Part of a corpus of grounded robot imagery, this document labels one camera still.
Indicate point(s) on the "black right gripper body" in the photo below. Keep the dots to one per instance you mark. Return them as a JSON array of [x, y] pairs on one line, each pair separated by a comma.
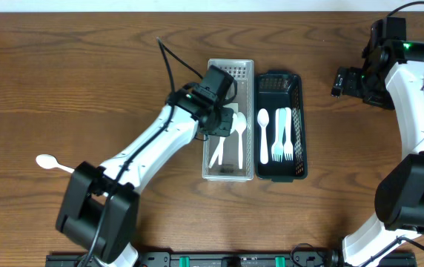
[[365, 85]]

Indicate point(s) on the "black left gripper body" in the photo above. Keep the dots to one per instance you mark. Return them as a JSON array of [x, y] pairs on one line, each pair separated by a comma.
[[220, 120]]

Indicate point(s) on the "white plastic spoon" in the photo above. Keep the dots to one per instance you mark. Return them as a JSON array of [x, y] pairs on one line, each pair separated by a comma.
[[48, 161], [241, 125], [263, 120], [218, 153]]

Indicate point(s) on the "white plastic fork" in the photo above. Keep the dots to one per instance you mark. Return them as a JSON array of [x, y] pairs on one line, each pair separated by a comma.
[[276, 131], [279, 150], [288, 146]]

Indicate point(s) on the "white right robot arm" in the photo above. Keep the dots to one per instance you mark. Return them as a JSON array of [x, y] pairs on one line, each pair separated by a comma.
[[392, 78]]

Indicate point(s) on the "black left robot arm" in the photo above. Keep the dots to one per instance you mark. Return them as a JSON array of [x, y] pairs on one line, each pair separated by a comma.
[[100, 206]]

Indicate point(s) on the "clear plastic basket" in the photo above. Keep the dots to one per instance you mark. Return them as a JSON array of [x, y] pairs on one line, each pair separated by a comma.
[[243, 72]]

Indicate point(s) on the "dark green plastic basket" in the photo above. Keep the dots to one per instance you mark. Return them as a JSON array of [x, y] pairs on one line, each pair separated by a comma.
[[280, 89]]

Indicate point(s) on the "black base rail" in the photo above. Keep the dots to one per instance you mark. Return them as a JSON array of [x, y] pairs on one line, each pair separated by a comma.
[[302, 256]]

